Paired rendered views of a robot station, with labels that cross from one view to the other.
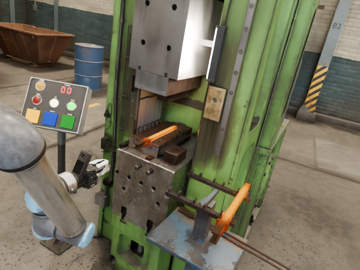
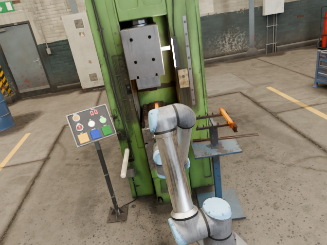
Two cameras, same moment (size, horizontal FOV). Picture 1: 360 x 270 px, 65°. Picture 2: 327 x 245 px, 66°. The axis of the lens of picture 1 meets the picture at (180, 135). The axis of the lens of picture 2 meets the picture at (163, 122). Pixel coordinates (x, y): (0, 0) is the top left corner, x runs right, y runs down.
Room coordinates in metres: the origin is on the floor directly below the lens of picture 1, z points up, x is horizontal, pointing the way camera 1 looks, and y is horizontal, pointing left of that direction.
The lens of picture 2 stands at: (-0.55, 0.98, 1.88)
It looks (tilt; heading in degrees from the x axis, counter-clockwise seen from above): 24 degrees down; 336
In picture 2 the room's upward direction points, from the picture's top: 10 degrees counter-clockwise
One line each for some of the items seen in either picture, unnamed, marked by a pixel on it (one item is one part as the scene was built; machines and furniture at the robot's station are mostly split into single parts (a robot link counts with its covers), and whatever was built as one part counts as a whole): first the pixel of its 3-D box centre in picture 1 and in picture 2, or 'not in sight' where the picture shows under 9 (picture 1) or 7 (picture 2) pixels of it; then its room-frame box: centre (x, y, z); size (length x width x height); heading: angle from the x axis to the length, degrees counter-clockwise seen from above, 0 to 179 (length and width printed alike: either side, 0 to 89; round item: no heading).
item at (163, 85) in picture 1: (171, 79); (148, 77); (1.62, 0.11, 1.32); 0.42 x 0.20 x 0.10; 155
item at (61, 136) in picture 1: (61, 178); (105, 172); (1.59, 0.73, 0.54); 0.04 x 0.04 x 1.08; 65
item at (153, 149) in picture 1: (162, 136); (154, 112); (1.62, 0.11, 0.96); 0.42 x 0.20 x 0.09; 155
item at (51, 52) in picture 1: (30, 45); not in sight; (7.39, 4.25, 0.43); 1.89 x 1.20 x 0.85; 70
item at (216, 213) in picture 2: not in sight; (216, 217); (0.33, 0.38, 0.79); 0.17 x 0.15 x 0.18; 78
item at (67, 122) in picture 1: (67, 122); (106, 130); (1.46, 0.64, 1.01); 0.07 x 0.05 x 0.07; 90
